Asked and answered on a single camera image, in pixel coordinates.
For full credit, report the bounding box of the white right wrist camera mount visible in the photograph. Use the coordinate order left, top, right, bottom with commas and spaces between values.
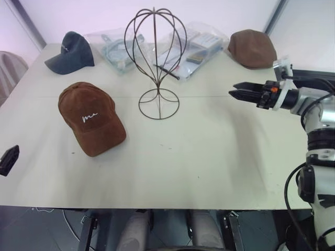
272, 55, 294, 111

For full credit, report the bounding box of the dark wire hat stand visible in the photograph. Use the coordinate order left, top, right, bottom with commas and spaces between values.
124, 7, 188, 120

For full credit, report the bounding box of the brown flat cap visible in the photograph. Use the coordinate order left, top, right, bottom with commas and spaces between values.
227, 29, 277, 70

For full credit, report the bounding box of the beige fabric chair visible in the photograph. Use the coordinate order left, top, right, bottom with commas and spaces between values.
0, 51, 29, 106

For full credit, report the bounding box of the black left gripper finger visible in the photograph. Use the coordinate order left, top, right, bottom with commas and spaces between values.
0, 145, 20, 177

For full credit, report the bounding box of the black metal table leg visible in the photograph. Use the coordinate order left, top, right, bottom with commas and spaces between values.
77, 214, 98, 251
222, 211, 242, 251

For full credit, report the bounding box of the clear bag with coiled cable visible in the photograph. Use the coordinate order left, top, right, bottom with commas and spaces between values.
86, 27, 147, 76

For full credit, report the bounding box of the thin black rod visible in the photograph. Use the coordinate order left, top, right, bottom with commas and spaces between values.
153, 64, 181, 81

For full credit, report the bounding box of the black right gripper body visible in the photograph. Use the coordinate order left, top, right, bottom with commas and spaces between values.
256, 80, 282, 110

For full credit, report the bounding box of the grey rounded robot leg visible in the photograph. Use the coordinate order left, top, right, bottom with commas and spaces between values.
192, 210, 226, 251
116, 213, 150, 251

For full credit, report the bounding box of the brown cap with white script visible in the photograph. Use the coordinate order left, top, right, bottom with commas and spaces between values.
58, 82, 127, 157

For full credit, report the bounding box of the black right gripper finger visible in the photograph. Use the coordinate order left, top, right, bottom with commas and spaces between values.
232, 82, 265, 91
228, 89, 264, 105

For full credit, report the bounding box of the clear bag with small boxes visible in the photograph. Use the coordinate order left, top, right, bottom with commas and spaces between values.
153, 21, 228, 81

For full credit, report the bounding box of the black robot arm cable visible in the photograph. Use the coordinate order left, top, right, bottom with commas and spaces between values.
284, 161, 335, 251
284, 74, 335, 126

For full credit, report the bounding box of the white floor cable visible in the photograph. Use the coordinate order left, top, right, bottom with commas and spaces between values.
61, 208, 81, 243

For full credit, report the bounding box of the grey wall post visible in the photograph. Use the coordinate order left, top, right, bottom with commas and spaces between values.
262, 0, 289, 35
4, 0, 47, 51

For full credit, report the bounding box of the dark grey baseball cap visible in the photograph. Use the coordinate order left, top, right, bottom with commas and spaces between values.
44, 31, 95, 76

